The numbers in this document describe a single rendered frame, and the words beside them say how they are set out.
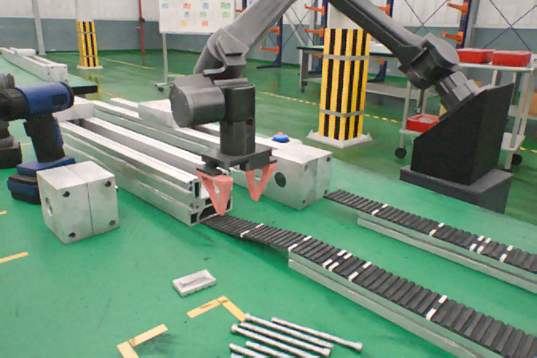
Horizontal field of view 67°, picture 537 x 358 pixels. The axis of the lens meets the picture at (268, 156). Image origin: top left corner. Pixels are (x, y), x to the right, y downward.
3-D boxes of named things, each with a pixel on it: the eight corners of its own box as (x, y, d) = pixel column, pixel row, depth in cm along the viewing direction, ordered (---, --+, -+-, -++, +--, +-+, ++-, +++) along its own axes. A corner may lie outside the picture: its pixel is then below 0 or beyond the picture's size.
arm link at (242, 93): (263, 79, 61) (240, 75, 65) (224, 83, 57) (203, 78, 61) (262, 124, 63) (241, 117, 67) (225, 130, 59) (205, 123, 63)
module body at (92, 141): (232, 209, 77) (232, 167, 74) (188, 227, 70) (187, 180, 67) (64, 130, 129) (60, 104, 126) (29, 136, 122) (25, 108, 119)
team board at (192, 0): (154, 92, 683) (145, -35, 623) (174, 88, 724) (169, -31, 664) (227, 101, 613) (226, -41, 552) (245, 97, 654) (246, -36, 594)
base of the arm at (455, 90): (497, 87, 94) (458, 116, 104) (475, 61, 96) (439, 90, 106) (478, 96, 90) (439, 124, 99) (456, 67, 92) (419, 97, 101)
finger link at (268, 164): (220, 202, 70) (219, 150, 67) (250, 190, 75) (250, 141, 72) (248, 215, 65) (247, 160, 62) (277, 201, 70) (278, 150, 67)
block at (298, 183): (336, 192, 86) (339, 149, 83) (299, 210, 77) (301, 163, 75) (303, 180, 92) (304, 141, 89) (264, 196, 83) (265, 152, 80)
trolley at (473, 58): (521, 165, 355) (548, 45, 324) (511, 182, 313) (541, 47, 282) (405, 143, 415) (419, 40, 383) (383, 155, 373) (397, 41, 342)
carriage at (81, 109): (96, 125, 113) (93, 101, 110) (54, 133, 105) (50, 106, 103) (72, 117, 123) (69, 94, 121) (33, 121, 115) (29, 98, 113)
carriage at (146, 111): (207, 131, 110) (206, 106, 107) (172, 138, 102) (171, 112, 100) (173, 121, 120) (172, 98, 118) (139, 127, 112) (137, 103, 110)
